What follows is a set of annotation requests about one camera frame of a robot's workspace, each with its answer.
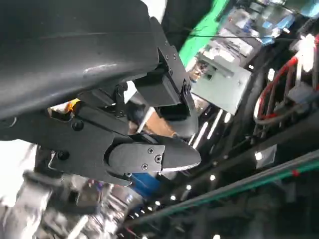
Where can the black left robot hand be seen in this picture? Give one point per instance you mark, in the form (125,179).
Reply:
(74,49)

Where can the black cloth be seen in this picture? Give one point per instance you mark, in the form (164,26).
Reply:
(184,12)

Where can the green cloth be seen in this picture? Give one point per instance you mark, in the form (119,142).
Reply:
(199,27)

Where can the grey metal box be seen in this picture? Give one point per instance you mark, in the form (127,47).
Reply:
(224,92)

